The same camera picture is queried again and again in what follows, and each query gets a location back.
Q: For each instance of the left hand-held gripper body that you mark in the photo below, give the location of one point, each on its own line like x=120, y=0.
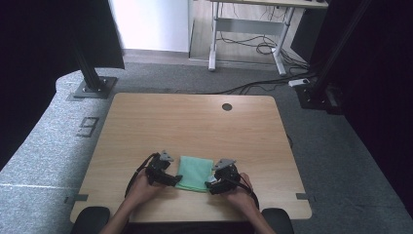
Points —
x=157, y=169

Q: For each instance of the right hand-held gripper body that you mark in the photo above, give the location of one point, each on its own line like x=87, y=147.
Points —
x=229, y=178

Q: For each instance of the green cloth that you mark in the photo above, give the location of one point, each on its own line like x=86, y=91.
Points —
x=195, y=172

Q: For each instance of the person's right hand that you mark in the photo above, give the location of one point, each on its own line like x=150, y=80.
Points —
x=243, y=198

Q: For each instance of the person's left hand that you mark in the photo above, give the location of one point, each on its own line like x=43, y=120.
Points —
x=141, y=193

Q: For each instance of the dark round table grommet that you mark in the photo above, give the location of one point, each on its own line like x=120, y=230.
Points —
x=227, y=107

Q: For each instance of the grey tape strip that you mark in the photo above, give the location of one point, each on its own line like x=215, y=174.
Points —
x=303, y=196

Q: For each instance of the black metal stand, square base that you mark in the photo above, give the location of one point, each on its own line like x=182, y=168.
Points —
x=94, y=86

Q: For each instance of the white power strip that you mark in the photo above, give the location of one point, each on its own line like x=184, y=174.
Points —
x=298, y=82

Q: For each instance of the black metal stand, dark base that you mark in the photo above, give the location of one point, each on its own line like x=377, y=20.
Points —
x=316, y=96

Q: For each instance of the white cabinet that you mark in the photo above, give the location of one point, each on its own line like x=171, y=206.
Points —
x=152, y=26

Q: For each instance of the black curtain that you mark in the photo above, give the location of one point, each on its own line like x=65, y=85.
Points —
x=32, y=65
x=383, y=97

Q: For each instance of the black box under desk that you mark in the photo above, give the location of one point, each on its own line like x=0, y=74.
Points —
x=305, y=32

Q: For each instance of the white desk frame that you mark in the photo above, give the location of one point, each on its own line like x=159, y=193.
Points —
x=212, y=48

